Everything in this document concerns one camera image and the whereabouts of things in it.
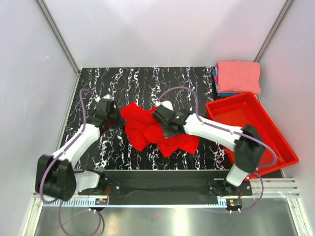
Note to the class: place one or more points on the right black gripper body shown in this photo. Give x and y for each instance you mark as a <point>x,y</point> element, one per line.
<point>162,119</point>

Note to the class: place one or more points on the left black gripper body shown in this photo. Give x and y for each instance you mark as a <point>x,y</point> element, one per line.
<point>114,117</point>

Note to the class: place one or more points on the red t shirt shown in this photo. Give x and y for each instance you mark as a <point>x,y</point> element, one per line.
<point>142,130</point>

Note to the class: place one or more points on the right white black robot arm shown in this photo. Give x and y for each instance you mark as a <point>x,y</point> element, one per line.
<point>245,142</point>

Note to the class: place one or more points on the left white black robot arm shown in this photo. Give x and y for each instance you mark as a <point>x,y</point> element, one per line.
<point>55,174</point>

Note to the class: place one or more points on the black marble pattern mat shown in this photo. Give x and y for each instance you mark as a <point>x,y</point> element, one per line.
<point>185,87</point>

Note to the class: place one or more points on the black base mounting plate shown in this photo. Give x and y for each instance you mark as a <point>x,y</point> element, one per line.
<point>209,182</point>

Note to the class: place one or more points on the red plastic bin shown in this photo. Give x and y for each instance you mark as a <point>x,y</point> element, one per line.
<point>245,110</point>

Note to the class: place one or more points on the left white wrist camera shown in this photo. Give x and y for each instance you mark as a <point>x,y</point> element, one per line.
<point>108,96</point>

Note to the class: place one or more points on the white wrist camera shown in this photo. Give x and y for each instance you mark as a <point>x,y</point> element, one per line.
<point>108,96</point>
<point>166,104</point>

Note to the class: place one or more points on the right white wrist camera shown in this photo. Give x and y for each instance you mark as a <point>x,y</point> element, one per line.
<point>166,104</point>

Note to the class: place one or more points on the grey slotted cable duct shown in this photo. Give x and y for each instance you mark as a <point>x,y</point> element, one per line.
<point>212,202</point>

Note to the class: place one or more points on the left aluminium frame post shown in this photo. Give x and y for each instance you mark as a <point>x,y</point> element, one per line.
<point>57,34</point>

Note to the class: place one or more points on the aluminium frame post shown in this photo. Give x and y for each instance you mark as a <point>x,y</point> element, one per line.
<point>57,34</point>
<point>285,9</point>

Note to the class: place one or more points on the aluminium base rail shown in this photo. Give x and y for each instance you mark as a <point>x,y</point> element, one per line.
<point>267,187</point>

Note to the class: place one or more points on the right aluminium frame post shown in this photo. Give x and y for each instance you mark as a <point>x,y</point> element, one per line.
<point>285,9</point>

